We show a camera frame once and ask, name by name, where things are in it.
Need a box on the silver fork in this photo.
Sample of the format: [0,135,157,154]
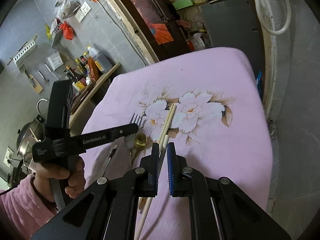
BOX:
[124,113,142,170]

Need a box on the gold spoon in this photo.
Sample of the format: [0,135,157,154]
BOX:
[131,133,148,164]

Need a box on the kitchen counter shelf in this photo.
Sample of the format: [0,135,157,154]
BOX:
[69,62,121,128]

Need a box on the left hand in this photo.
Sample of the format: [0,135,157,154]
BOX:
[33,157,86,202]

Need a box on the wooden cutting board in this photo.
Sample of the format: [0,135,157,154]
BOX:
[71,82,96,114]

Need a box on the pink floral tablecloth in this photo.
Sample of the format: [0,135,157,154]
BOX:
[80,46,274,240]

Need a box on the red plastic bag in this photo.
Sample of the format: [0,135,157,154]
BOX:
[60,22,74,40]

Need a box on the green box on shelf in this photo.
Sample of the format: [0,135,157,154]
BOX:
[172,0,194,10]

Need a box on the grey cabinet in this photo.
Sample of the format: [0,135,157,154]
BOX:
[200,0,264,67]

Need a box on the white wall switch plate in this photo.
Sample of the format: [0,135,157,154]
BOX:
[75,2,91,23]

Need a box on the grey bag hanging on wall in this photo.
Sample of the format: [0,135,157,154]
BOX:
[55,0,80,20]

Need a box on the white hose loop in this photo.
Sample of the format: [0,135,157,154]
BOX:
[254,0,292,36]

